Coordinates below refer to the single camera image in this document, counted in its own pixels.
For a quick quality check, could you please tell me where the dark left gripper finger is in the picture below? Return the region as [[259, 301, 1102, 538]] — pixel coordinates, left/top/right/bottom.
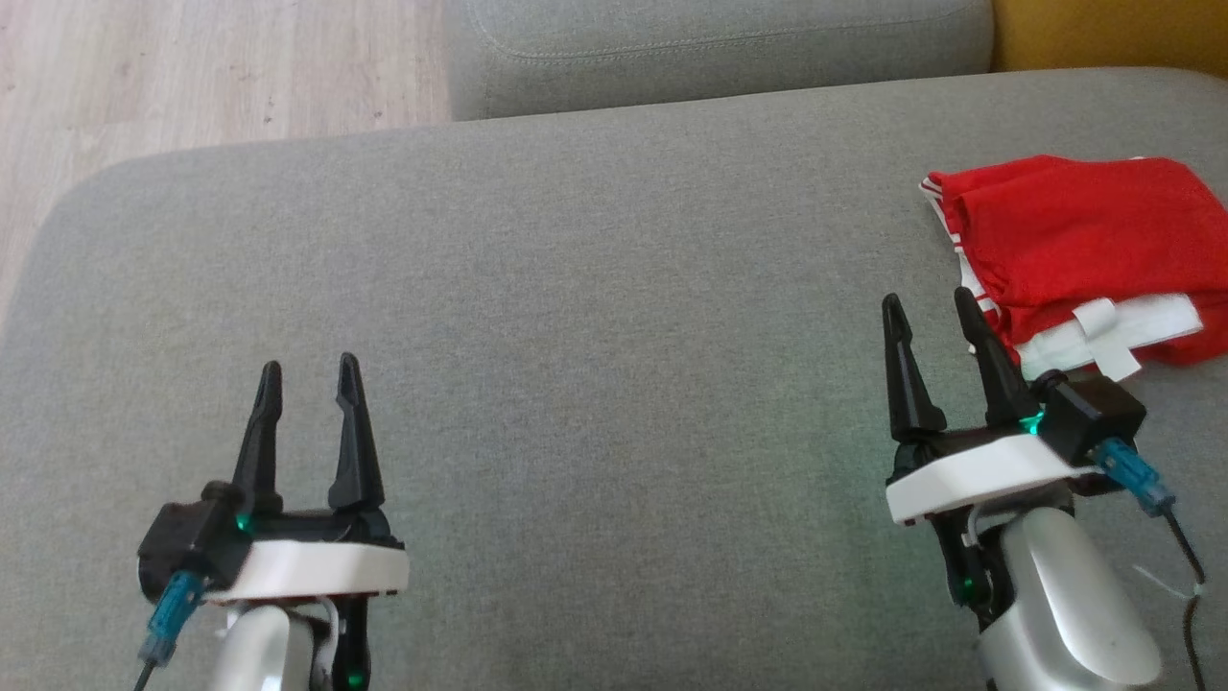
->
[[327, 351, 388, 513], [232, 361, 285, 515]]

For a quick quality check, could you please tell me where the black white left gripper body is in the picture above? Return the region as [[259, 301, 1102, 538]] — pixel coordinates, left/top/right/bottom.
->
[[205, 512, 412, 691]]

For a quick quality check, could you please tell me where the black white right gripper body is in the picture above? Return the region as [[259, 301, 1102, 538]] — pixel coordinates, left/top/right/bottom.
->
[[884, 421, 1120, 631]]

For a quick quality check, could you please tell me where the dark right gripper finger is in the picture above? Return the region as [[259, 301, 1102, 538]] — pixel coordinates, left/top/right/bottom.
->
[[952, 285, 1043, 429], [880, 293, 949, 443]]

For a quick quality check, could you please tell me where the red Bulls 23 jersey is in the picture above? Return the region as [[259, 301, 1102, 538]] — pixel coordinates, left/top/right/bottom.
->
[[920, 154, 1228, 383]]

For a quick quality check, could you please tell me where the grey sofa seat cushion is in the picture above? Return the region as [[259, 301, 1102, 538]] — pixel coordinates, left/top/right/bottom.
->
[[0, 67, 1228, 691]]

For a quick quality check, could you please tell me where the yellow upholstered object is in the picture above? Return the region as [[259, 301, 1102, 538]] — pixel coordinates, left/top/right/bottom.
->
[[989, 0, 1228, 81]]

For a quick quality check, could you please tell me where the grey sofa back cushion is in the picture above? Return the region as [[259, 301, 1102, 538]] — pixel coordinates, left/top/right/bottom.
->
[[445, 0, 995, 122]]

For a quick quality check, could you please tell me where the left arm cable teal plug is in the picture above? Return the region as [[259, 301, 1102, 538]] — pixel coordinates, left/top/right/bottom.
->
[[133, 570, 209, 691]]

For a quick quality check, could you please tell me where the arm cable teal plug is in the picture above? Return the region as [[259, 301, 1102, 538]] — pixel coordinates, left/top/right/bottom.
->
[[133, 570, 209, 691], [1094, 438, 1209, 691]]

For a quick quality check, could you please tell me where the right arm cable teal plug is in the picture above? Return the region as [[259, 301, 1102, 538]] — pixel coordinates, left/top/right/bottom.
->
[[1094, 438, 1209, 691]]

